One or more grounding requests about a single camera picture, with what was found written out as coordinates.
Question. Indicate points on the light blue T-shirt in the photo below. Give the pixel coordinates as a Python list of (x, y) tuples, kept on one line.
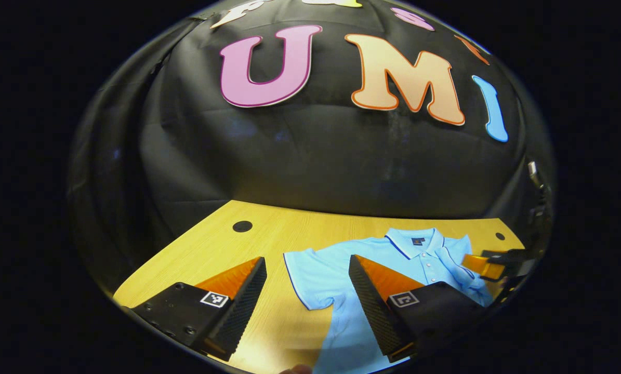
[(331, 270)]

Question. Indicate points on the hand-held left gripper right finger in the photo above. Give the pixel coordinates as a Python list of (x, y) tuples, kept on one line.
[(375, 311)]

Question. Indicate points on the black backdrop cloth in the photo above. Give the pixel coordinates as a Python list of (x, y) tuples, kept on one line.
[(310, 156)]

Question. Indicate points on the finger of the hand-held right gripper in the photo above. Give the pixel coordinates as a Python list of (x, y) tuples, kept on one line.
[(484, 266), (502, 255)]

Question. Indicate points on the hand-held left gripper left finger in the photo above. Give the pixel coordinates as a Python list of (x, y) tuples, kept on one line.
[(240, 311)]

